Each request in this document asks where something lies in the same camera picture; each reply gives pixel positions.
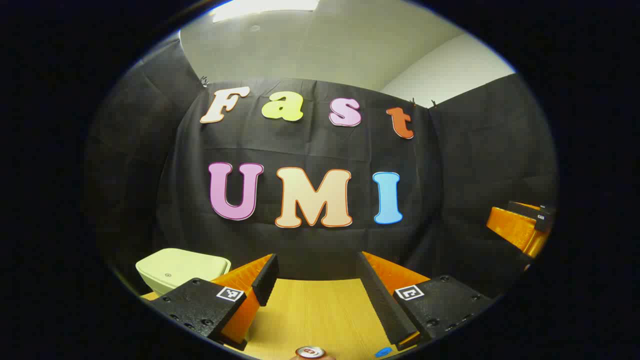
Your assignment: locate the black backdrop cloth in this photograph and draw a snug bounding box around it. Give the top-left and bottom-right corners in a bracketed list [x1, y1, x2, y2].
[82, 37, 558, 301]

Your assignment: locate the green desktop garbage bin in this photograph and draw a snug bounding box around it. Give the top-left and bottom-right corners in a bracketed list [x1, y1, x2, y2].
[135, 248, 232, 297]

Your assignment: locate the ceiling light panel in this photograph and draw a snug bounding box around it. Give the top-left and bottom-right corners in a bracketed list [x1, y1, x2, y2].
[212, 0, 321, 23]

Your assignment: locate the red pop can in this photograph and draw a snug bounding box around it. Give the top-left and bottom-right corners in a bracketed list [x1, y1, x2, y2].
[294, 346, 337, 360]

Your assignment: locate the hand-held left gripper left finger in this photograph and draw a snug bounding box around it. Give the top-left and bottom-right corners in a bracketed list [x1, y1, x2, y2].
[148, 253, 280, 351]

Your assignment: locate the wooden desktop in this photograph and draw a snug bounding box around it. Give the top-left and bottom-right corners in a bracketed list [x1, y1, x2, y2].
[140, 278, 432, 360]

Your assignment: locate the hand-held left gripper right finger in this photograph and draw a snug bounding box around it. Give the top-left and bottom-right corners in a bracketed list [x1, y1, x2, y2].
[357, 251, 496, 351]

